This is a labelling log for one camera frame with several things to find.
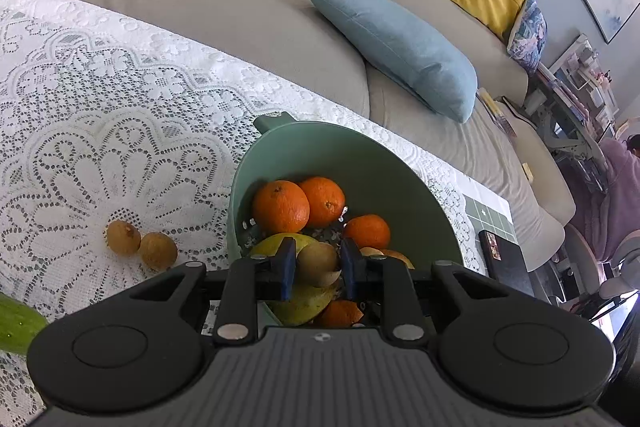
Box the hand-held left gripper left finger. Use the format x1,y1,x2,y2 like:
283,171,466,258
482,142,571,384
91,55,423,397
127,237,297,342

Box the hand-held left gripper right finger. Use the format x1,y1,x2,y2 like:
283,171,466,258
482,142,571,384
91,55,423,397
341,237,511,343

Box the brown longan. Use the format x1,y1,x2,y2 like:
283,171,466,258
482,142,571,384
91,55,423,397
138,232,179,272
106,220,142,256
296,242,342,287

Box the orange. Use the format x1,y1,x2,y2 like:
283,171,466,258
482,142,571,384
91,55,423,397
251,180,311,234
299,177,347,228
320,299,365,328
343,214,391,250

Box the green colander bowl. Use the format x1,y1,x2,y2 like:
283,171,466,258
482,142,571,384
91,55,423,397
227,111,466,328

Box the green cucumber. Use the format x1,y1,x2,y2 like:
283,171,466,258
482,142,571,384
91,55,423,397
0,293,49,355

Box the yellow round fruit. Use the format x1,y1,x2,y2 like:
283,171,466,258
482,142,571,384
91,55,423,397
249,233,341,327

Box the black box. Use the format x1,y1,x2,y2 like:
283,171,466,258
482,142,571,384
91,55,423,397
478,229,535,293

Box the books on sofa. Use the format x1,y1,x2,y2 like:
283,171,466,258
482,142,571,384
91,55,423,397
475,87,518,138

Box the light blue pillow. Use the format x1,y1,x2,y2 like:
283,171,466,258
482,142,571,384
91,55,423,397
306,0,478,124

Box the white lace tablecloth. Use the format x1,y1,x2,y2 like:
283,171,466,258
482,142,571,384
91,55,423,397
0,0,488,427

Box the white office chair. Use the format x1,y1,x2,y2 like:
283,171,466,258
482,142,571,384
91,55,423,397
562,224,640,303

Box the cluttered white shelf cart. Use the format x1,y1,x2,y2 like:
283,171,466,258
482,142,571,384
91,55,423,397
520,34,621,168

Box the floral pillow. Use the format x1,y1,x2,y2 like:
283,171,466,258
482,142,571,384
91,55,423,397
506,0,548,74

